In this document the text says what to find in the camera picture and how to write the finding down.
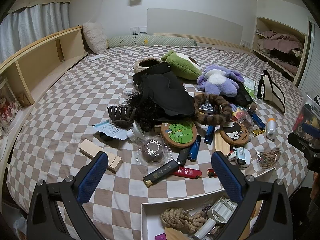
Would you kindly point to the white plastic holder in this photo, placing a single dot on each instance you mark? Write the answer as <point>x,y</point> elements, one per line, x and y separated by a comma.
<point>222,210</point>

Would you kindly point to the brown tape roll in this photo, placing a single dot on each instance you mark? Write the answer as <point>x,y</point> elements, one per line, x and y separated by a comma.
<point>153,151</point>

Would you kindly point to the dark blue lighter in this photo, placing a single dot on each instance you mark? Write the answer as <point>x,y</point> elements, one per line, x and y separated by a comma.
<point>192,155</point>

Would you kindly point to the black gold lighter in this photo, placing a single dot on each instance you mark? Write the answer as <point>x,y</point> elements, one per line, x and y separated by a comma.
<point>160,173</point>

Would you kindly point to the checkered bed sheet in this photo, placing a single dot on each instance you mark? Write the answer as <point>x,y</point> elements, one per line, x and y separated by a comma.
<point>47,146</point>

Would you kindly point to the oval wooden board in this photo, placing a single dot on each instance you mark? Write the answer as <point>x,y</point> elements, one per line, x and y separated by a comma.
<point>220,144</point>

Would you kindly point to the grey window curtain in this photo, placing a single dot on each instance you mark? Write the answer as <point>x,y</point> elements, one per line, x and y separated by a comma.
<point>26,26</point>

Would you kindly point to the white thread spool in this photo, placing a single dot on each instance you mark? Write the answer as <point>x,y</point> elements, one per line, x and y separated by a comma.
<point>271,129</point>

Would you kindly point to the blue metallic lighter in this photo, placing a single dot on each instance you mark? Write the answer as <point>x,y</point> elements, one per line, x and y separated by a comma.
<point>256,119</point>

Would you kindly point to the white fluffy pillow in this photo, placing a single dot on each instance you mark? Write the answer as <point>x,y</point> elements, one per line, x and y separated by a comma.
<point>95,37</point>

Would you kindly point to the wooden wardrobe shelf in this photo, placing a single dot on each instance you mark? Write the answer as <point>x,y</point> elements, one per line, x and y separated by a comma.
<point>283,47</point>

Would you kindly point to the brown hair claw clip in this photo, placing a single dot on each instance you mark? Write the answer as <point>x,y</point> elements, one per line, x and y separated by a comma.
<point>122,117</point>

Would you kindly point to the wooden clip block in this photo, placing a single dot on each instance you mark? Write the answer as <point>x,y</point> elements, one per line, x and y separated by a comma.
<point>91,150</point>

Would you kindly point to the clear plastic storage bin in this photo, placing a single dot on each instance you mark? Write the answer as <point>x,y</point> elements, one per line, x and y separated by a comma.
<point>307,121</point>

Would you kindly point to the green dinosaur cork coaster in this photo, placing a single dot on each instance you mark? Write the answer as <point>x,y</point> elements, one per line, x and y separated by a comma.
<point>180,135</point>

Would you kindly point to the white round tape measure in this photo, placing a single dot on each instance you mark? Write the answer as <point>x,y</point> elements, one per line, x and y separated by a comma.
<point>248,158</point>

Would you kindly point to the panda cork coaster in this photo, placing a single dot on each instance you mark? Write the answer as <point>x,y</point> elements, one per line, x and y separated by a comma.
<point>235,133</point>

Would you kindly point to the light blue lighter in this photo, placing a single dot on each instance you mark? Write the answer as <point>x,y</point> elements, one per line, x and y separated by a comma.
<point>240,154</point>

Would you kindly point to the dark red lighter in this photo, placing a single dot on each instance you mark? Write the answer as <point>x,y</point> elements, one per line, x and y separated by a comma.
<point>211,173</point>

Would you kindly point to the red lighter with text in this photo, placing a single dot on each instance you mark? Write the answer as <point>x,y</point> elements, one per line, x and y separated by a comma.
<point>187,173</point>

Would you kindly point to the green plush toy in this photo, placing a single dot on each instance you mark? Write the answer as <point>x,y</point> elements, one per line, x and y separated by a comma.
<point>182,65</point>

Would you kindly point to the wooden headboard shelf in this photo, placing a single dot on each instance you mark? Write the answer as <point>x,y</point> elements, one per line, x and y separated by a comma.
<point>30,72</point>

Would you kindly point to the brown furry scrunchie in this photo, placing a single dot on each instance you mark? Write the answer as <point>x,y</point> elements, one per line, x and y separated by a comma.
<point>211,110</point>

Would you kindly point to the white storage box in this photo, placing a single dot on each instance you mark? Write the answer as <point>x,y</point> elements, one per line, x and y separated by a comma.
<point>180,219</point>

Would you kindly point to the bag of rubber bands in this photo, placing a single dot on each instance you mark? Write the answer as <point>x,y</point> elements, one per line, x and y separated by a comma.
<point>269,158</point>

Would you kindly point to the purple plush toy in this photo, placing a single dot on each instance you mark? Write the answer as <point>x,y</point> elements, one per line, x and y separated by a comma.
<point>219,80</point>

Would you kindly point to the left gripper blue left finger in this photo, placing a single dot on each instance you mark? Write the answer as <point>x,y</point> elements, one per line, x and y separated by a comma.
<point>89,177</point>

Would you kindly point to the fluffy beige slipper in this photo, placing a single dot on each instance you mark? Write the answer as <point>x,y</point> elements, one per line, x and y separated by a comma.
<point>145,63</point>

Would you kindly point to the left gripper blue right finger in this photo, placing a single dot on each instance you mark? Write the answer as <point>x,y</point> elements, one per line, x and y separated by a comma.
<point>229,175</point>

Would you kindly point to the blue lighter under coaster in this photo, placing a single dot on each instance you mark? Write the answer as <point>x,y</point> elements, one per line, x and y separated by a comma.
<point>209,135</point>

